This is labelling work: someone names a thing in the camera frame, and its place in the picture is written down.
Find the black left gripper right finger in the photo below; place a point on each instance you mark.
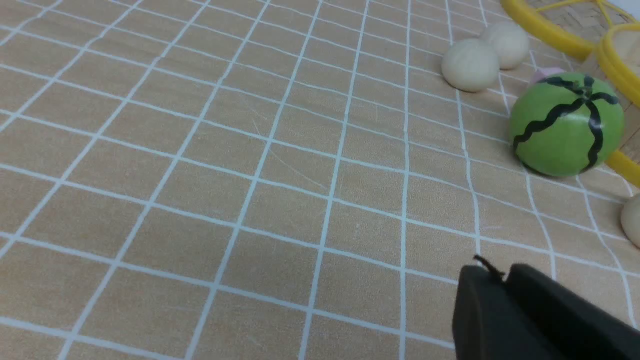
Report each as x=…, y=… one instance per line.
x=575, y=327

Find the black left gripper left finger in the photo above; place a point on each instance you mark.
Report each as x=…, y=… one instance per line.
x=486, y=323

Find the white bun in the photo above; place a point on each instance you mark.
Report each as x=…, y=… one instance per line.
x=630, y=219

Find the bamboo steamer lid yellow rim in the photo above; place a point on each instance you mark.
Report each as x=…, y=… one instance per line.
x=572, y=27

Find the green watermelon toy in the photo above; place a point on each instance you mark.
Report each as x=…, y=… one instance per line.
x=566, y=124

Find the pink foam cube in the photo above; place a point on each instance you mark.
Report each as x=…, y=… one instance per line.
x=545, y=72

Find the cream bun near watermelon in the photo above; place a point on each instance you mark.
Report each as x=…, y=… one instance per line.
x=470, y=65

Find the cream bun farther back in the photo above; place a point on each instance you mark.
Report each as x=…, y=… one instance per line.
x=510, y=42

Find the checkered beige tablecloth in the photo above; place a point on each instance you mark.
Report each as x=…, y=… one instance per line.
x=271, y=180

